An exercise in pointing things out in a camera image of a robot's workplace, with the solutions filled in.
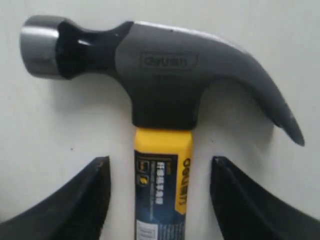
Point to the black and yellow claw hammer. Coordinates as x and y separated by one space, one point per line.
165 71

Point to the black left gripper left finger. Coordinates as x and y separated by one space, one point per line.
76 211

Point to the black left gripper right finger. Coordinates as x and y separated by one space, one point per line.
246 211

